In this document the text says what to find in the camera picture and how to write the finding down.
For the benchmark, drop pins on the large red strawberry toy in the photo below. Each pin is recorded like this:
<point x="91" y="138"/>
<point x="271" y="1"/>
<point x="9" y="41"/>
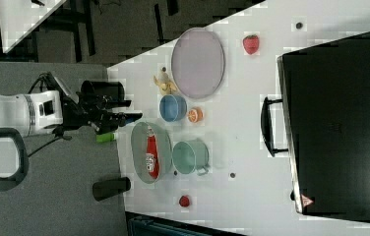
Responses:
<point x="251" y="44"/>

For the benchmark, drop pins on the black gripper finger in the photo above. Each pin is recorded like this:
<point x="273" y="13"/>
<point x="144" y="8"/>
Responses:
<point x="127" y="118"/>
<point x="124" y="103"/>

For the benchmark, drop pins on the small red strawberry toy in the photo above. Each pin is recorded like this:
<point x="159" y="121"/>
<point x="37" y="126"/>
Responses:
<point x="184" y="201"/>

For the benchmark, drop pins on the black cylinder cup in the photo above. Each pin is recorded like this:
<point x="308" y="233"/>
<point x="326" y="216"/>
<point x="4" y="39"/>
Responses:
<point x="112" y="91"/>

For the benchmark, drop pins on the white side table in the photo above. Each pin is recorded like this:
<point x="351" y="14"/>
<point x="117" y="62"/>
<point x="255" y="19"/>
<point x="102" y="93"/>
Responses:
<point x="18" y="18"/>

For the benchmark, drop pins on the orange slice toy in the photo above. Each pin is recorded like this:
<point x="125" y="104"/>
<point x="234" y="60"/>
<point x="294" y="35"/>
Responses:
<point x="195" y="115"/>

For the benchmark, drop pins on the peeled banana toy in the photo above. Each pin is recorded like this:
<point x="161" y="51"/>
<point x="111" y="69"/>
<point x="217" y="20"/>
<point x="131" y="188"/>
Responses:
<point x="165" y="84"/>

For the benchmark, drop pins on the lilac round plate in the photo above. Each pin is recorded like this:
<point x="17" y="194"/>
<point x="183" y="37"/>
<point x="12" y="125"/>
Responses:
<point x="197" y="63"/>

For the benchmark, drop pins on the black toaster oven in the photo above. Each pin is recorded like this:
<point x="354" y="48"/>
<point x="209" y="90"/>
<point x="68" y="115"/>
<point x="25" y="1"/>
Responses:
<point x="325" y="97"/>

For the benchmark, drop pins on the blue bowl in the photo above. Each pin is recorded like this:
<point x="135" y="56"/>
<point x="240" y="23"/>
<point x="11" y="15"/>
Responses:
<point x="172" y="108"/>

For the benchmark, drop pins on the grey-green oval strainer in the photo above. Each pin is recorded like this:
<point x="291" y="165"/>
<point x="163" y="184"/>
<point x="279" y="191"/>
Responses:
<point x="139" y="149"/>

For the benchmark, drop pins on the green mug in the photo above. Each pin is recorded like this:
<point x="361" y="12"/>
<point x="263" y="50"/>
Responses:
<point x="191" y="156"/>

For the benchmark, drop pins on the black cylinder post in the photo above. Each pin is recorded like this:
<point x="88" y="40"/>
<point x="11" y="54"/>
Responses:
<point x="102" y="190"/>

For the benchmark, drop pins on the green marker bottle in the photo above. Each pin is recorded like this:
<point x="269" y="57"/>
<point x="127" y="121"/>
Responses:
<point x="108" y="137"/>

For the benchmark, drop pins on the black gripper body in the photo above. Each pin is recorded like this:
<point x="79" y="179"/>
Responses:
<point x="89" y="110"/>

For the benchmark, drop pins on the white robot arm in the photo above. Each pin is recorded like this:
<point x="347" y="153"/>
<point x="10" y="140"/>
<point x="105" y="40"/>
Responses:
<point x="52" y="113"/>

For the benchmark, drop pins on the red plush ketchup bottle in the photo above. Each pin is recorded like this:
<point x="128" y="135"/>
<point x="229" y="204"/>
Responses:
<point x="151" y="154"/>

